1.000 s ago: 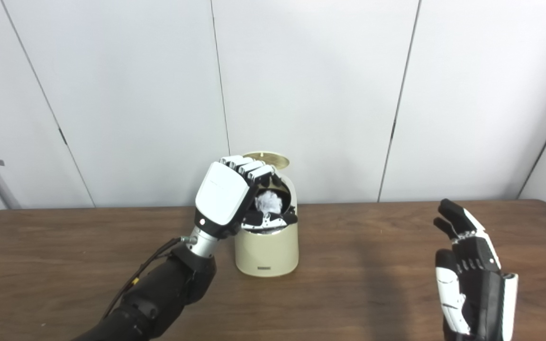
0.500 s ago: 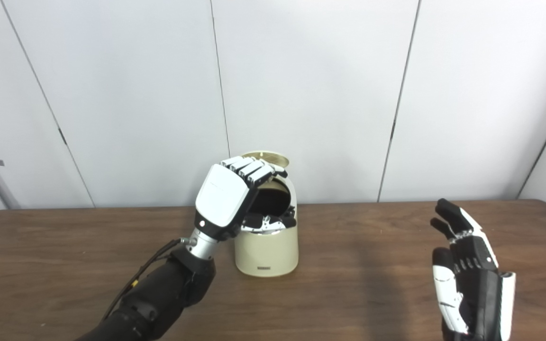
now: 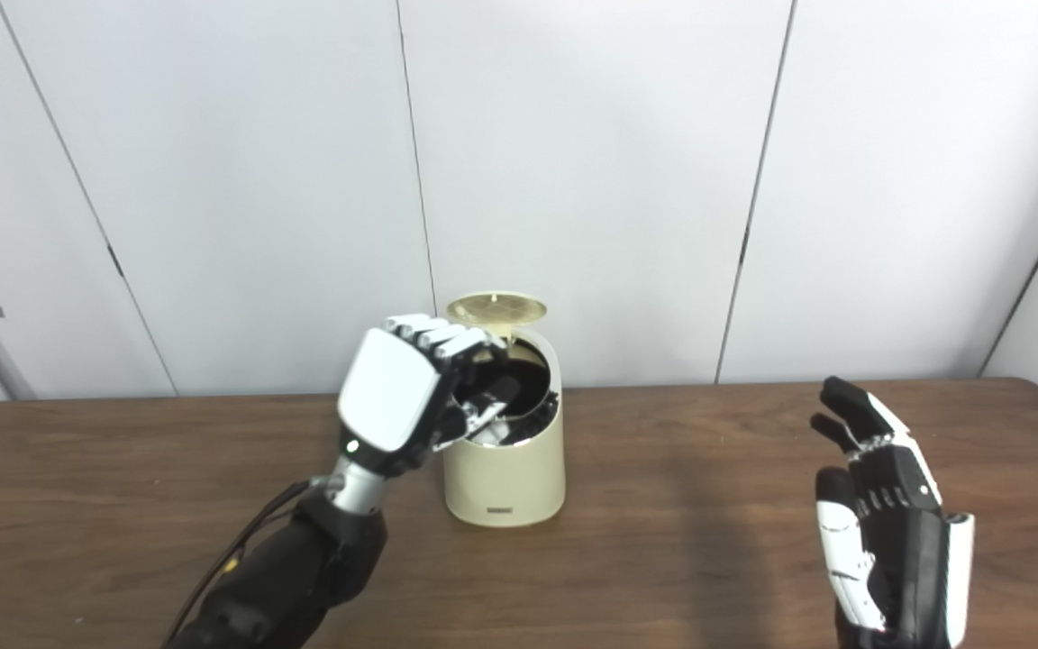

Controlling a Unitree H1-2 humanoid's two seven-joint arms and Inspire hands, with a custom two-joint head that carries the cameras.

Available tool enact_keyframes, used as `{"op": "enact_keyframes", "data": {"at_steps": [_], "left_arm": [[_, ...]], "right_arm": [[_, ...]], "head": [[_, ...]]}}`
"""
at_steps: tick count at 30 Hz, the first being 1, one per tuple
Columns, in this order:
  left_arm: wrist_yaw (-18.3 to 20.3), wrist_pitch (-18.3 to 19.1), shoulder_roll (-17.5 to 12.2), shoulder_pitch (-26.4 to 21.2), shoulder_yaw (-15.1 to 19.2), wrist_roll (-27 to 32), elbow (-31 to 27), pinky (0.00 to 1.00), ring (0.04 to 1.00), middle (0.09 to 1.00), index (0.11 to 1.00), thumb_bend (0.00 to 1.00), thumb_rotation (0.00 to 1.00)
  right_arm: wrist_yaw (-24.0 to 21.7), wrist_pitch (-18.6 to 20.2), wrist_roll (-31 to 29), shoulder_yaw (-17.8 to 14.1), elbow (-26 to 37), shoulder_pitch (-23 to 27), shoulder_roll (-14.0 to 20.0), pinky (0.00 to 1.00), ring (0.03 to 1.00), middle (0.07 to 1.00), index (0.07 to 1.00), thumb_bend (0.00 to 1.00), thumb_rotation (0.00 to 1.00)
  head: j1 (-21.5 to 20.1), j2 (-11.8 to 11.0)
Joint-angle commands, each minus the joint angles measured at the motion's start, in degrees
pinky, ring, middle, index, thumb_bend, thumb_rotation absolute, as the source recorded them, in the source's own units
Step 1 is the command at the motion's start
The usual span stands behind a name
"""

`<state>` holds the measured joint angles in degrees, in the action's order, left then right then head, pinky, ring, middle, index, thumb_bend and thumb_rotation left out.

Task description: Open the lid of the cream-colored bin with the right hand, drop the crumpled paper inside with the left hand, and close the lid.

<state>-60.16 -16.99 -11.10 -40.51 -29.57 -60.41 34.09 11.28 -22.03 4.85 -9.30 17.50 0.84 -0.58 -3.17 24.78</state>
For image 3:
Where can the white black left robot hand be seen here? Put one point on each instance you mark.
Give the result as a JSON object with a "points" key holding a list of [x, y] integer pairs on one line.
{"points": [[388, 397]]}

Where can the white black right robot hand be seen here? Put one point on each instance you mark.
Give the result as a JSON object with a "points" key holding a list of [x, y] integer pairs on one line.
{"points": [[906, 550]]}

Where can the cream round bin lid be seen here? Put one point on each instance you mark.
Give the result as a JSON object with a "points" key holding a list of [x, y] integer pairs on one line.
{"points": [[496, 308]]}

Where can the cream-colored bin body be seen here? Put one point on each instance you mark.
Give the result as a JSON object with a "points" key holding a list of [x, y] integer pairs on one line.
{"points": [[505, 482]]}

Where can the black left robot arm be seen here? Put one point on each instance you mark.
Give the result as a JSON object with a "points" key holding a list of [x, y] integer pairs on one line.
{"points": [[294, 568]]}

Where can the black bin liner bag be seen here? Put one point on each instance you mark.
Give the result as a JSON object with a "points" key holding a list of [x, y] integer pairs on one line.
{"points": [[532, 383]]}

